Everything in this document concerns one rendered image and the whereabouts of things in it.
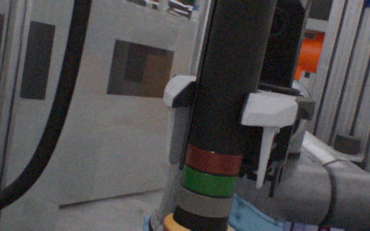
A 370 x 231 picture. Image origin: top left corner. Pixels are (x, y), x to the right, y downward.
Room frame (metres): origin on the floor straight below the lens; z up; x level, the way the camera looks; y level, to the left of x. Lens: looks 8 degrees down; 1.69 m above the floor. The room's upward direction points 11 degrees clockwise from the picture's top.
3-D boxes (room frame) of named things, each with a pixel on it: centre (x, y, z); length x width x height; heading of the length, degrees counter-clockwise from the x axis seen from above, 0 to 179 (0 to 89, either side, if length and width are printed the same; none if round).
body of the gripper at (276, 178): (0.37, -0.06, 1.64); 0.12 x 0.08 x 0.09; 161
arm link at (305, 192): (0.52, -0.13, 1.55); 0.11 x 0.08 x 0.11; 98
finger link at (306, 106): (0.31, -0.07, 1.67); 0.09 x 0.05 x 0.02; 170
